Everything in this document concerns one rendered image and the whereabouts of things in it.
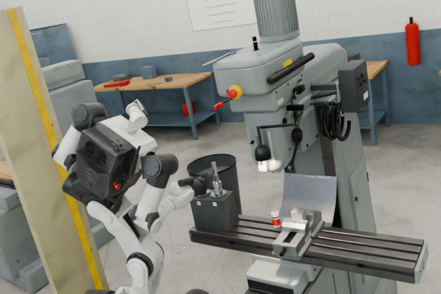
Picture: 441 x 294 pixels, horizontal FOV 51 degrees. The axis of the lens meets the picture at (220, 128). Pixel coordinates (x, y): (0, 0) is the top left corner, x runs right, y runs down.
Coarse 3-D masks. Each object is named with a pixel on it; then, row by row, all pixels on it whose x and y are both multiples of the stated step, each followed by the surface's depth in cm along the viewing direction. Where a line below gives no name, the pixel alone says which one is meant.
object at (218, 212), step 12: (228, 192) 255; (192, 204) 257; (204, 204) 254; (216, 204) 250; (228, 204) 252; (204, 216) 257; (216, 216) 253; (228, 216) 251; (204, 228) 260; (216, 228) 256; (228, 228) 252
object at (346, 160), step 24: (336, 96) 252; (312, 144) 257; (336, 144) 251; (360, 144) 278; (312, 168) 262; (336, 168) 254; (360, 168) 274; (360, 192) 274; (336, 216) 264; (360, 216) 273; (360, 288) 277
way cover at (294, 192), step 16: (288, 176) 271; (304, 176) 265; (320, 176) 260; (288, 192) 270; (304, 192) 264; (320, 192) 259; (336, 192) 254; (288, 208) 267; (304, 208) 262; (320, 208) 257
